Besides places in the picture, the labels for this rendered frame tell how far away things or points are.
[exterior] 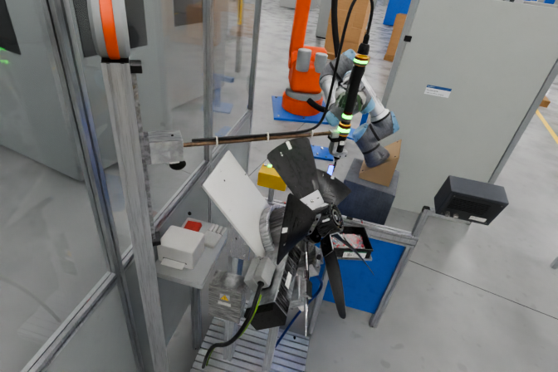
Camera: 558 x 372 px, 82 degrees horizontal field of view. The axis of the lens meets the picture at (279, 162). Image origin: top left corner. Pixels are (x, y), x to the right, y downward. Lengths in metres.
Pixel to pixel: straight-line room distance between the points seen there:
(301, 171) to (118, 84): 0.73
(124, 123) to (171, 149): 0.14
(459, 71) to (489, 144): 0.74
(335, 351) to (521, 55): 2.56
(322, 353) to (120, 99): 1.95
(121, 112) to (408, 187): 2.99
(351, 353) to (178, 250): 1.40
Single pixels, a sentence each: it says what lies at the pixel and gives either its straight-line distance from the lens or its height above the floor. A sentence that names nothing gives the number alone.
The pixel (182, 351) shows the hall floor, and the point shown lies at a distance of 2.32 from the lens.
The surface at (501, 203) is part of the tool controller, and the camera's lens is 1.82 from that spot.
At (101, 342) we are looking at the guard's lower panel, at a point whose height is 0.76.
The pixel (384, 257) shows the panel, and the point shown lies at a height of 0.64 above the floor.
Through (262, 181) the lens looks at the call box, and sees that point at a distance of 1.77.
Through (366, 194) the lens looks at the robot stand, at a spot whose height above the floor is 0.95.
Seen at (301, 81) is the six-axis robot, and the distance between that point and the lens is 5.02.
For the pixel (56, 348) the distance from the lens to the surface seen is 1.29.
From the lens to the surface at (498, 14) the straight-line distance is 3.07.
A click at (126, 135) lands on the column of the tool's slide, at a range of 0.94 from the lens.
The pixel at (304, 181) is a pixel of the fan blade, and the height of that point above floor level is 1.32.
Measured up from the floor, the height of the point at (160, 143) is 1.58.
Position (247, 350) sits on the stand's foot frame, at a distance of 2.21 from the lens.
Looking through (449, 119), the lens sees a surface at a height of 1.06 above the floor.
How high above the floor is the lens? 2.04
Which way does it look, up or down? 32 degrees down
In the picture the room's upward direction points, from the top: 8 degrees clockwise
